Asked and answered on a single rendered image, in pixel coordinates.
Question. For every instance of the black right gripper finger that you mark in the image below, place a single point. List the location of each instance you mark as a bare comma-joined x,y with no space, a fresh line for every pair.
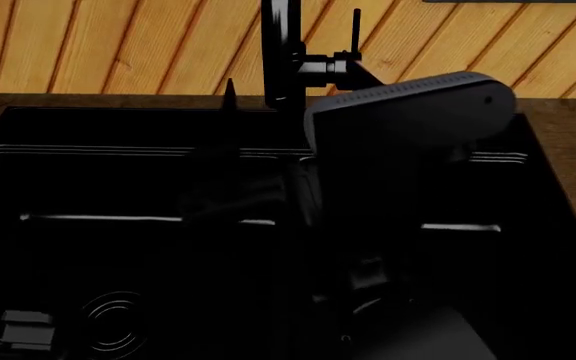
229,98
248,198

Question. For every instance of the black faucet spout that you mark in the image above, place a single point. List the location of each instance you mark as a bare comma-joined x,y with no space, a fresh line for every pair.
280,45

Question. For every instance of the black kitchen sink basin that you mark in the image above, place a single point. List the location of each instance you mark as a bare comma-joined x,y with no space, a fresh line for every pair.
93,180

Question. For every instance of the round black sink drain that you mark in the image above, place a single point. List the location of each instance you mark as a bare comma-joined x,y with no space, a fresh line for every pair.
114,325

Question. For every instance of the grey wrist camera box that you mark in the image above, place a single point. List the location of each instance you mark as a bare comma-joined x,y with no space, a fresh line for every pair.
408,112

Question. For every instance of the dark wall frame edge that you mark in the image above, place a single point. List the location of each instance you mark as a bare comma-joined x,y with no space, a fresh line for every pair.
515,1

